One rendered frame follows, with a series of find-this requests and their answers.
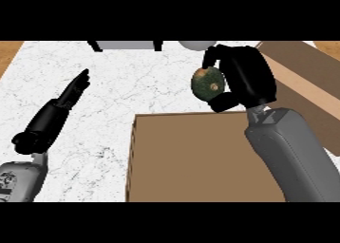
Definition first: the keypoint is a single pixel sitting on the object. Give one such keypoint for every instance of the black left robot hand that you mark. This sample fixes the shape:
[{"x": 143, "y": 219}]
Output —
[{"x": 49, "y": 121}]

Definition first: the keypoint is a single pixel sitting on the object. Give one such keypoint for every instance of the pale grey round object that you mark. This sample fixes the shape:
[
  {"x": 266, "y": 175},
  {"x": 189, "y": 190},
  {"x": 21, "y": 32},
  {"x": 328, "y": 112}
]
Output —
[{"x": 196, "y": 45}]

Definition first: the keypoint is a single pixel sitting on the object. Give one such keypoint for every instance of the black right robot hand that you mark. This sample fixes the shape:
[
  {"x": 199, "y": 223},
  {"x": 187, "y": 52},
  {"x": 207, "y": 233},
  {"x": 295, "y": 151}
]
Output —
[{"x": 246, "y": 76}]

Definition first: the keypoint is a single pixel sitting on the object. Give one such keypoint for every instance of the brown cardboard box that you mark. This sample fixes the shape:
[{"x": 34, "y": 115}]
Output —
[{"x": 195, "y": 158}]

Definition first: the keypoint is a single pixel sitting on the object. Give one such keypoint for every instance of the dark green squash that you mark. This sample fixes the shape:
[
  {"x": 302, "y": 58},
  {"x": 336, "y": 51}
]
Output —
[{"x": 207, "y": 83}]

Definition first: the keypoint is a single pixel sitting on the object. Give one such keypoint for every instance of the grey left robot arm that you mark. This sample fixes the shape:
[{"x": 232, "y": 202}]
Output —
[{"x": 15, "y": 182}]

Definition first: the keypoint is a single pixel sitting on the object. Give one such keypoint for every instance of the grey tray with black legs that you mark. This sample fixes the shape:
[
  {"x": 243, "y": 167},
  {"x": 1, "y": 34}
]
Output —
[{"x": 125, "y": 45}]

